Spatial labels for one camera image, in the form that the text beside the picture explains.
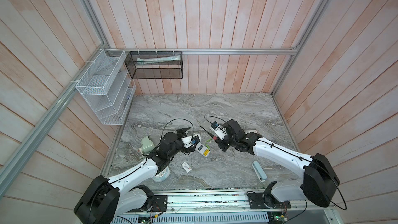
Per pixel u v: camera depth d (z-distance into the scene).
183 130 0.73
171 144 0.61
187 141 0.70
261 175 0.78
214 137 0.84
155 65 1.04
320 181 0.41
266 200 0.66
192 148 0.75
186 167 0.84
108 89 0.67
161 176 0.80
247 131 0.98
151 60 0.90
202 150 0.90
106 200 0.40
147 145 0.89
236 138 0.64
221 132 0.73
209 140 0.95
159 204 0.73
